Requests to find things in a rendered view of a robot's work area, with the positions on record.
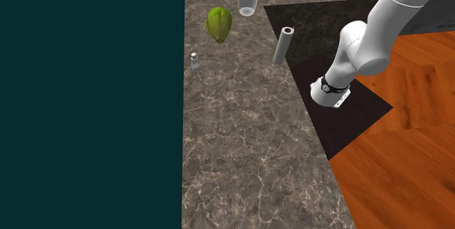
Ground green lettuce head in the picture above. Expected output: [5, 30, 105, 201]
[206, 7, 233, 44]

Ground grey paper roll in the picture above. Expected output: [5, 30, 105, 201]
[272, 26, 295, 66]

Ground dark robot stand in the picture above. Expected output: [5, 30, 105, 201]
[263, 0, 455, 161]

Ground small clear salt shaker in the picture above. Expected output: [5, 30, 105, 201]
[190, 52, 201, 72]

